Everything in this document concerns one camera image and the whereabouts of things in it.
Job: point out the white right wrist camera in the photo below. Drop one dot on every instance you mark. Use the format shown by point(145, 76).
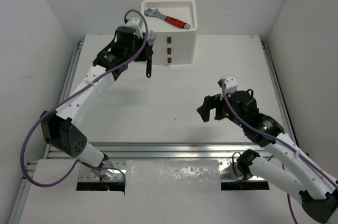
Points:
point(230, 84)

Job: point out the white front cover board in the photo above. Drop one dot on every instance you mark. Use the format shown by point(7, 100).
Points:
point(161, 192)

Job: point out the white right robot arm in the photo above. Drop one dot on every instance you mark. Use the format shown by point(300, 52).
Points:
point(303, 180)

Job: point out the white drawer cabinet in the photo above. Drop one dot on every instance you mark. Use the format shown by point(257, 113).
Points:
point(173, 46)

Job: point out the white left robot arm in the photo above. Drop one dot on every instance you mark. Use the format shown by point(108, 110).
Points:
point(60, 128)

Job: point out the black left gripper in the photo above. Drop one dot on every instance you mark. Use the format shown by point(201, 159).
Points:
point(147, 53)

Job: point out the black handled adjustable wrench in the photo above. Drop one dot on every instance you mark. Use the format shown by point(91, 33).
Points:
point(149, 52)

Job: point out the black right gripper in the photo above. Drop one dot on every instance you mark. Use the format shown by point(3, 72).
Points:
point(210, 102)

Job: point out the aluminium frame rails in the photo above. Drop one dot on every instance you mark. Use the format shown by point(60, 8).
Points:
point(140, 119)

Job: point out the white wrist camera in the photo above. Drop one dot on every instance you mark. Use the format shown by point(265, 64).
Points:
point(135, 23)
point(230, 84)

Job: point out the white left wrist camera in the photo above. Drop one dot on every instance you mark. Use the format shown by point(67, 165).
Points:
point(135, 23)

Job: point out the red handled adjustable wrench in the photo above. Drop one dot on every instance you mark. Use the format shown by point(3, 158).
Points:
point(168, 19)

